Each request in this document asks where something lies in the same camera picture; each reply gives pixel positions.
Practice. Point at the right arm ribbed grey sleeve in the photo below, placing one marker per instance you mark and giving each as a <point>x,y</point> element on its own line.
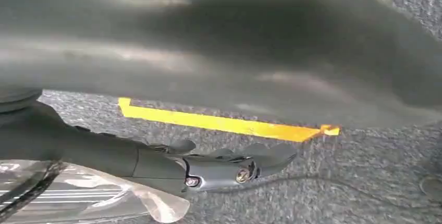
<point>15,100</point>

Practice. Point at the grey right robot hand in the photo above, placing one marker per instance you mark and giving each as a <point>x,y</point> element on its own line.
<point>207,43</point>

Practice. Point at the yellow floor tape strip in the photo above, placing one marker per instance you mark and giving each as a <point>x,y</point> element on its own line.
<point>221,124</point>

